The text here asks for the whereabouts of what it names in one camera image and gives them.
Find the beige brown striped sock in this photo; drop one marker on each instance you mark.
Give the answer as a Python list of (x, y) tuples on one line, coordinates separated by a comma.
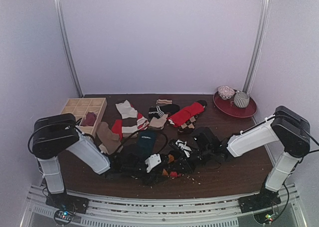
[(129, 118)]

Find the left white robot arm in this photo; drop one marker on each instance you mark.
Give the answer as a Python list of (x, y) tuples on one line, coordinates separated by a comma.
[(54, 135)]

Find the black white striped sock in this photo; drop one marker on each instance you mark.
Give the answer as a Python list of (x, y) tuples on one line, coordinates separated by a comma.
[(159, 111)]

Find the right aluminium corner post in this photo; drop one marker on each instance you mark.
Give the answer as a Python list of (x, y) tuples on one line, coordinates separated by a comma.
[(257, 49)]

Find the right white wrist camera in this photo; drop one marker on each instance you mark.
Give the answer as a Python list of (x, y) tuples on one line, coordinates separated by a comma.
[(184, 147)]

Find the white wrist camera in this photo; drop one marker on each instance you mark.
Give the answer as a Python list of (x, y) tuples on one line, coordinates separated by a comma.
[(152, 161), (184, 147)]

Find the argyle black red orange sock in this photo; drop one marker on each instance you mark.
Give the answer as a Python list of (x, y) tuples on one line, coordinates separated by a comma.
[(174, 165)]

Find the red round tray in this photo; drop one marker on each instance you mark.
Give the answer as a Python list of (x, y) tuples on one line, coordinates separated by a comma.
[(228, 107)]

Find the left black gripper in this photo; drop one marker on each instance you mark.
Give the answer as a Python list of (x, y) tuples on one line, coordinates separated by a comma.
[(149, 180)]

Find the left aluminium corner post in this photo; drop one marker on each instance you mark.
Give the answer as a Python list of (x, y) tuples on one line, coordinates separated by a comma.
[(66, 47)]

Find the tan brown sock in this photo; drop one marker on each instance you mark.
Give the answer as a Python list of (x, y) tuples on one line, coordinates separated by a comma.
[(109, 139)]

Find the white patterned bowl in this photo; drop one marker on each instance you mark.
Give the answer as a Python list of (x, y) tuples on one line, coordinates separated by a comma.
[(225, 92)]

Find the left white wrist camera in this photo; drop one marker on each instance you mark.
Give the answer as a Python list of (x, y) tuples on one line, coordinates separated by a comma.
[(152, 161)]

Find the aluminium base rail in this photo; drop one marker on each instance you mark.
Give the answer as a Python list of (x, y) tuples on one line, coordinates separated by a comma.
[(106, 211)]

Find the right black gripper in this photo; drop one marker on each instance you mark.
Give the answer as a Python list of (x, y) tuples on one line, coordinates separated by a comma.
[(183, 155)]

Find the dark teal sock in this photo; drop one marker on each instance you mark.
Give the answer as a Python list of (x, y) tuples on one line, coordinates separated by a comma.
[(145, 143)]

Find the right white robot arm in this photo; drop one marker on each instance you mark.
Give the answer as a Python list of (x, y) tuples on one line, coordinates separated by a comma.
[(284, 126)]

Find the wooden compartment box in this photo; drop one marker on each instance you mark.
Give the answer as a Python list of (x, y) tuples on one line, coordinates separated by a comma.
[(79, 107)]

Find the aluminium corner post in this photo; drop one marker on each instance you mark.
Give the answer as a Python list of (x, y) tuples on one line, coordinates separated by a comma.
[(257, 49), (66, 47)]

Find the striped grey cup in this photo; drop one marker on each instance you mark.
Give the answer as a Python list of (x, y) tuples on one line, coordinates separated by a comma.
[(241, 99)]

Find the light beige sock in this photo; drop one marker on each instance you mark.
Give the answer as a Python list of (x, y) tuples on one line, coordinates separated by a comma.
[(102, 148)]

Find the red white brown striped sock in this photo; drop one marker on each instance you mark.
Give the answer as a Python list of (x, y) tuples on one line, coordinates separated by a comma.
[(142, 124)]

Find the argyle brown sock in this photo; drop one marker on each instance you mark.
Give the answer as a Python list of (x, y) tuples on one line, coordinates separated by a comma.
[(188, 127)]

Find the maroon sock in box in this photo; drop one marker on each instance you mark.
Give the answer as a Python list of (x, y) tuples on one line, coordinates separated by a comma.
[(89, 119)]

